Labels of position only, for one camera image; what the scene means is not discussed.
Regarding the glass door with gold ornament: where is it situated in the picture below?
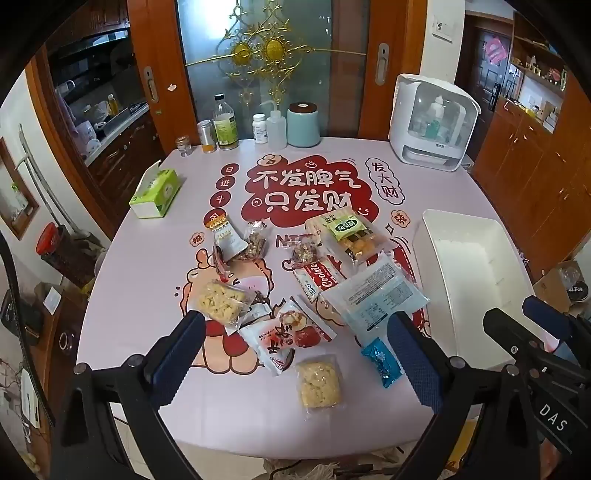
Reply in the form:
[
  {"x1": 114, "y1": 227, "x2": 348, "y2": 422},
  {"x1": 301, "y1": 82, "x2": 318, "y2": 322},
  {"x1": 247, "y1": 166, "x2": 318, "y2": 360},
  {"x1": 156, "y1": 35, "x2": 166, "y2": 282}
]
[{"x1": 175, "y1": 0, "x2": 370, "y2": 139}]

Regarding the red white cookie packet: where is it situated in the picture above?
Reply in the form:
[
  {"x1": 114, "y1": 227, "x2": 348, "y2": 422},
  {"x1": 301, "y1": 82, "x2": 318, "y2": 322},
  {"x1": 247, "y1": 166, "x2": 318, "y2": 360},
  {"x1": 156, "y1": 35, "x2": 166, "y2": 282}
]
[{"x1": 292, "y1": 256, "x2": 345, "y2": 303}]

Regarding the beige orange oat packet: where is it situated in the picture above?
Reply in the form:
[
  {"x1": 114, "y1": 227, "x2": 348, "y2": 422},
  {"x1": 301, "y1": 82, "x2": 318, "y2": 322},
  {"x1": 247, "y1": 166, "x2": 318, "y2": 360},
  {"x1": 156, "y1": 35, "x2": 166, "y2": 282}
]
[{"x1": 210, "y1": 213, "x2": 250, "y2": 261}]

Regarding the red white snack packet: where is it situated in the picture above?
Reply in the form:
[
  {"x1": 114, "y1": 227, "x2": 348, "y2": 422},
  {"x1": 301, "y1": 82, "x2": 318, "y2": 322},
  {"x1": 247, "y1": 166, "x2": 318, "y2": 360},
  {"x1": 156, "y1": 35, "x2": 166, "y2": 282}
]
[{"x1": 238, "y1": 295, "x2": 338, "y2": 377}]

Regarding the wooden cabinet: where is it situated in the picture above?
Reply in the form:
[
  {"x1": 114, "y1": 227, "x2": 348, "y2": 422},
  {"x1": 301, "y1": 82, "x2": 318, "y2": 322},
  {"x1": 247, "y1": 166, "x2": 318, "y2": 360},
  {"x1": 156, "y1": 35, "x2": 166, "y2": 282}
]
[{"x1": 471, "y1": 92, "x2": 591, "y2": 278}]

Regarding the light blue canister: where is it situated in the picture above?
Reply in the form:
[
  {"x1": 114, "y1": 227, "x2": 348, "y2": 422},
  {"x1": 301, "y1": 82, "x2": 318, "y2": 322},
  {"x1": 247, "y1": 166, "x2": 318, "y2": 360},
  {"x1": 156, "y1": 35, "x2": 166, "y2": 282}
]
[{"x1": 287, "y1": 102, "x2": 322, "y2": 148}]

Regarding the beige cracker packet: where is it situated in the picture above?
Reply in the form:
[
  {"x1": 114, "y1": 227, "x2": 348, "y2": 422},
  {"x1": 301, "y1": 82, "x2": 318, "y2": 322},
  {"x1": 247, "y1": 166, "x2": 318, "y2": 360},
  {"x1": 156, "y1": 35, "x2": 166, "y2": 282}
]
[{"x1": 305, "y1": 210, "x2": 365, "y2": 241}]

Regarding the metal can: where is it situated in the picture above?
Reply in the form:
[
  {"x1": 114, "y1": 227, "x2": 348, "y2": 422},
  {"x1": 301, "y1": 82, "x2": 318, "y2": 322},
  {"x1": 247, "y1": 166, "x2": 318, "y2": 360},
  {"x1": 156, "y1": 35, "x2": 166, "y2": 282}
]
[{"x1": 198, "y1": 120, "x2": 218, "y2": 153}]

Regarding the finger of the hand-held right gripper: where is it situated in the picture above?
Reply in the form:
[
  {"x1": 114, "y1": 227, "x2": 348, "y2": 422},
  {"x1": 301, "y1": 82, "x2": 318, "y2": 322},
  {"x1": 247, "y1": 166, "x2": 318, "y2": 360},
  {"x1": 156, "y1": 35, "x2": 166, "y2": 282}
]
[
  {"x1": 483, "y1": 308, "x2": 546, "y2": 365},
  {"x1": 523, "y1": 295, "x2": 578, "y2": 347}
]

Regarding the pink printed table cover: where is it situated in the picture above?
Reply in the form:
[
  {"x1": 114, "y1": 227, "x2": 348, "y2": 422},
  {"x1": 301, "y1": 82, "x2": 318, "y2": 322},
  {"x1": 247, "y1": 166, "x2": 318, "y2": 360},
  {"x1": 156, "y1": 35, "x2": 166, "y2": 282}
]
[{"x1": 76, "y1": 136, "x2": 550, "y2": 462}]

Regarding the small blue candy packet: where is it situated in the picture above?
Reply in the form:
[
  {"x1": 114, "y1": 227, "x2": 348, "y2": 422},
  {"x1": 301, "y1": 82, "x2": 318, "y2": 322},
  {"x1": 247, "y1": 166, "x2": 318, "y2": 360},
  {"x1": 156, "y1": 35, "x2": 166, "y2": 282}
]
[{"x1": 360, "y1": 337, "x2": 402, "y2": 388}]

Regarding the yellow puffed snack packet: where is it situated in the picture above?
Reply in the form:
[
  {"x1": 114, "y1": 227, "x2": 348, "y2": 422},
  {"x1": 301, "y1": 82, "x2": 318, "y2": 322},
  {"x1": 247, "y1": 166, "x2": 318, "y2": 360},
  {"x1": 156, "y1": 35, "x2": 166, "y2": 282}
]
[
  {"x1": 294, "y1": 354, "x2": 347, "y2": 411},
  {"x1": 196, "y1": 279, "x2": 254, "y2": 328}
]

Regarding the clear pastry ball packet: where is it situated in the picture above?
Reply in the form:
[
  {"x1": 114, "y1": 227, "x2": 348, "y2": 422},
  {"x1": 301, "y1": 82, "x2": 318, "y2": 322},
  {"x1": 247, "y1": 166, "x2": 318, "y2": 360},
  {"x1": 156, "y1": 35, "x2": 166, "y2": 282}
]
[{"x1": 323, "y1": 231, "x2": 386, "y2": 266}]

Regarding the white plastic bin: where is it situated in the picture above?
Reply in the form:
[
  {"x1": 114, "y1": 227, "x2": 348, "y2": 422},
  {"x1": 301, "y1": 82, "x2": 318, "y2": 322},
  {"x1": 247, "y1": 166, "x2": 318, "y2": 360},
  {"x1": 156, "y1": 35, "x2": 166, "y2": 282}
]
[{"x1": 411, "y1": 209, "x2": 548, "y2": 374}]

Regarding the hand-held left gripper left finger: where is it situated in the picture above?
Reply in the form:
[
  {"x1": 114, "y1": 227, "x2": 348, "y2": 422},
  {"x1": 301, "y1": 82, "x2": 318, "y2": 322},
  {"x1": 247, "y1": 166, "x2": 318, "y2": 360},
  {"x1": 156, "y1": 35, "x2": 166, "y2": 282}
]
[{"x1": 53, "y1": 310, "x2": 207, "y2": 480}]

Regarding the small green snack packet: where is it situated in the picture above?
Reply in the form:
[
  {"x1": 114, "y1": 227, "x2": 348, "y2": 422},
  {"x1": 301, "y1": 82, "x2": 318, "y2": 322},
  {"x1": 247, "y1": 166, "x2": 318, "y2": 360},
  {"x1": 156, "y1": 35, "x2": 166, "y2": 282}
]
[{"x1": 330, "y1": 222, "x2": 370, "y2": 243}]

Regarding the large light blue packet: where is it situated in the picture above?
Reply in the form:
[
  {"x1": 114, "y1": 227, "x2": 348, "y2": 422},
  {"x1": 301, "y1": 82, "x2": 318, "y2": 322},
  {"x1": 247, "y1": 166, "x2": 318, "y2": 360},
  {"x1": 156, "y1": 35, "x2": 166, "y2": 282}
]
[{"x1": 321, "y1": 253, "x2": 430, "y2": 335}]

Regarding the white countertop sterilizer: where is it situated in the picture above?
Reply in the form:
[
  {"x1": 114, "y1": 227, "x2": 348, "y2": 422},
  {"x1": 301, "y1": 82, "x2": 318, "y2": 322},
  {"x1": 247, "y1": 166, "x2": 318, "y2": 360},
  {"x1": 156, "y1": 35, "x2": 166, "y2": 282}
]
[{"x1": 389, "y1": 73, "x2": 482, "y2": 172}]

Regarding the clear nut bar packet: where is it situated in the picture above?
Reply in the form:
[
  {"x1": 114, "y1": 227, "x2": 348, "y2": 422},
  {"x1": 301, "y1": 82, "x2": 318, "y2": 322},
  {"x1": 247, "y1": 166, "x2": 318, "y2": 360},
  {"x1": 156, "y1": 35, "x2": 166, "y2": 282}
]
[
  {"x1": 242, "y1": 220, "x2": 269, "y2": 260},
  {"x1": 283, "y1": 240, "x2": 319, "y2": 269}
]

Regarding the red door sign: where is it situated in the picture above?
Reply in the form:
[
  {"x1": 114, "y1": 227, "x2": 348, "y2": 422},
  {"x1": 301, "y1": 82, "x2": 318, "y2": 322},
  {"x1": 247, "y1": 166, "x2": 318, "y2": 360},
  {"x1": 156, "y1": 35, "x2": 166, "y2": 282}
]
[{"x1": 485, "y1": 36, "x2": 511, "y2": 65}]

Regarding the green tissue box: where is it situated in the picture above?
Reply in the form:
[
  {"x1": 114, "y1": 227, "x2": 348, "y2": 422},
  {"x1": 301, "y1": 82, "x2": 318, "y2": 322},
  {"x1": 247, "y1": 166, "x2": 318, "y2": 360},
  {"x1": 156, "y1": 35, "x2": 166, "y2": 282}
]
[{"x1": 128, "y1": 161, "x2": 182, "y2": 219}]

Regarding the cardboard box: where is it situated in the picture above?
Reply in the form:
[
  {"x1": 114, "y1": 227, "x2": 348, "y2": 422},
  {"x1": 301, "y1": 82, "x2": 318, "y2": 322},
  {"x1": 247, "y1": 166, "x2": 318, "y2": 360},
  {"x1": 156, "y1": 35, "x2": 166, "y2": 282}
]
[{"x1": 531, "y1": 261, "x2": 587, "y2": 315}]

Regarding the clear plastic bottle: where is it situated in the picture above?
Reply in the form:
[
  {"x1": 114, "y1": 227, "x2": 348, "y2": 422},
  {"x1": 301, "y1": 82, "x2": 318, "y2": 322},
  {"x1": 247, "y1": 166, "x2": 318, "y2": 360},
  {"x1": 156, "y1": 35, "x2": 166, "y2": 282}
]
[{"x1": 212, "y1": 93, "x2": 240, "y2": 151}]

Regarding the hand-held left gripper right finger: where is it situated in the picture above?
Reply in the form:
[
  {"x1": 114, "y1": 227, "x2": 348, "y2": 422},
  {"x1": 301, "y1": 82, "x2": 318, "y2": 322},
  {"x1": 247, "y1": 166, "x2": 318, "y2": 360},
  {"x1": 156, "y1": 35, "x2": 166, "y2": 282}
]
[{"x1": 387, "y1": 310, "x2": 541, "y2": 480}]

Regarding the white green bottle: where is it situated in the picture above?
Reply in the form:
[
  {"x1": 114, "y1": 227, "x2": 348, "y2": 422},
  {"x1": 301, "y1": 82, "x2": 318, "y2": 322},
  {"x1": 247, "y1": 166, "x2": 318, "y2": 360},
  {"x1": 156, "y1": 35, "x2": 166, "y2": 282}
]
[{"x1": 425, "y1": 96, "x2": 446, "y2": 139}]

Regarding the white squeeze bottle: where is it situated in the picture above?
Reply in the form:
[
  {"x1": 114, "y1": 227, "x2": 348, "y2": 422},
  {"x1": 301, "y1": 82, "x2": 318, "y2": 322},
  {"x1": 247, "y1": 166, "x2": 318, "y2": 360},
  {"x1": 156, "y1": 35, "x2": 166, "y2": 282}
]
[{"x1": 267, "y1": 102, "x2": 288, "y2": 149}]

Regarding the wooden picture frame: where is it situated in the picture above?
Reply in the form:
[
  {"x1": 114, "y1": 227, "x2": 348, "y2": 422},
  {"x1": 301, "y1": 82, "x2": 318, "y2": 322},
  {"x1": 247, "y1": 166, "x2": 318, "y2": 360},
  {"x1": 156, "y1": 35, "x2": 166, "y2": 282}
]
[{"x1": 0, "y1": 136, "x2": 41, "y2": 241}]

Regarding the white wall switch plate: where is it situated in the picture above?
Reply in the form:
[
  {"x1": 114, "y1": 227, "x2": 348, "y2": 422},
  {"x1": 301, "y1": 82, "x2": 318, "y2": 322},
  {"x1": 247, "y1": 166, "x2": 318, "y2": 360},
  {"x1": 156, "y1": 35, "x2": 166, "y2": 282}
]
[{"x1": 431, "y1": 9, "x2": 458, "y2": 42}]

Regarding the red container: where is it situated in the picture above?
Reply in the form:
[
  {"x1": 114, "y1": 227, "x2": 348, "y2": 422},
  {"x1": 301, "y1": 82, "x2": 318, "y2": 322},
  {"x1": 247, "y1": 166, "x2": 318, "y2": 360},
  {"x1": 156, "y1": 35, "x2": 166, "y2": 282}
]
[{"x1": 36, "y1": 222, "x2": 70, "y2": 261}]

